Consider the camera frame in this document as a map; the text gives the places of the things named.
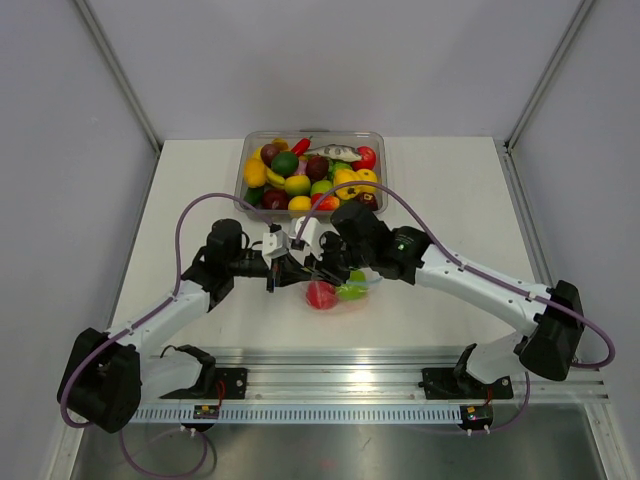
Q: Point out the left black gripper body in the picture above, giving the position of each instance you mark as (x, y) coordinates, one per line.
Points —
(245, 265)

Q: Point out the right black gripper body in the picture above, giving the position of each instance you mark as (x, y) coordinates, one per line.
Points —
(334, 250)

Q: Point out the green apple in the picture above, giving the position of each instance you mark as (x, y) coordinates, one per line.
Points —
(355, 288)

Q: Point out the clear zip top bag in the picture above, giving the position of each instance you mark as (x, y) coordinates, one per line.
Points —
(374, 281)

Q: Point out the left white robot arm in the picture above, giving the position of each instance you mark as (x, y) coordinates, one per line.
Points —
(108, 374)

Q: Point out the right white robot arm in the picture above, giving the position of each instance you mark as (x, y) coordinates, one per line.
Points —
(546, 331)

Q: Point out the clear plastic food container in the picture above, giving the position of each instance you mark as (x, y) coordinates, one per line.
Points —
(298, 186)

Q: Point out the dark red apple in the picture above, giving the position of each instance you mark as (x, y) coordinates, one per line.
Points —
(368, 199)

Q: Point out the green cucumber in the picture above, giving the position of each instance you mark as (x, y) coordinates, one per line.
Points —
(253, 196)

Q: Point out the dark maroon fruit front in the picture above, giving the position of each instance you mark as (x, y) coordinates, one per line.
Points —
(275, 199)

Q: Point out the red strawberry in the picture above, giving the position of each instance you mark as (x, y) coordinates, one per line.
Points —
(330, 203)

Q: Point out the yellow orange fruit right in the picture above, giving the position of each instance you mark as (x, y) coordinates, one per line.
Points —
(368, 180)

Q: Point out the yellow lemon left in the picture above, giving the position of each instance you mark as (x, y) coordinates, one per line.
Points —
(255, 173)

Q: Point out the yellow bell pepper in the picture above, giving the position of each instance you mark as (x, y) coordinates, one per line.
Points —
(347, 183)

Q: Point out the red tomato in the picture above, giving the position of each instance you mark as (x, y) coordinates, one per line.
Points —
(368, 159)

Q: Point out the dark green avocado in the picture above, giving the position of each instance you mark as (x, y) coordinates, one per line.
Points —
(285, 163)

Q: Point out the dark purple plum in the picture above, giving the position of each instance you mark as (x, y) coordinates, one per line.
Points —
(317, 168)

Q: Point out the purple passion fruit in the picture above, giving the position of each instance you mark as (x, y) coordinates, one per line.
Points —
(268, 153)

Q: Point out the grey toy fish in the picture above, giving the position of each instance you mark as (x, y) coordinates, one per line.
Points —
(336, 152)

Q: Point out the red chili pepper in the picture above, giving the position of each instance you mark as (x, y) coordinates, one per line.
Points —
(301, 146)

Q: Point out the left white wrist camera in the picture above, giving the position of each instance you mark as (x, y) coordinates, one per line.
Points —
(274, 245)

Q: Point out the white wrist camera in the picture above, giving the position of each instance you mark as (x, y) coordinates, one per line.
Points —
(306, 232)
(274, 245)

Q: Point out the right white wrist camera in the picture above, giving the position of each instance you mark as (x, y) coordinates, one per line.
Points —
(306, 232)

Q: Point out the aluminium mounting rail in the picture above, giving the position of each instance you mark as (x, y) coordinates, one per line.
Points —
(374, 376)

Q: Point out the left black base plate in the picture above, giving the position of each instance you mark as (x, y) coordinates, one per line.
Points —
(230, 383)

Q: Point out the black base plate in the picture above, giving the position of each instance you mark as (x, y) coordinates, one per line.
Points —
(440, 383)
(230, 383)

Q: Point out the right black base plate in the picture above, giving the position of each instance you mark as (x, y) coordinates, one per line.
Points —
(440, 383)

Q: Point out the white slotted cable duct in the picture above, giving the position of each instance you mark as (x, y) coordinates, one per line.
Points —
(297, 414)

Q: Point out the aluminium frame post left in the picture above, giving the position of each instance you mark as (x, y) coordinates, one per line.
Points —
(98, 35)

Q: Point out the aluminium frame post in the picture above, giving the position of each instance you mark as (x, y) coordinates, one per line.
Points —
(559, 55)
(98, 35)

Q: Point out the aluminium frame post right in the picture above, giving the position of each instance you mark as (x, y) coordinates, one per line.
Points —
(559, 55)

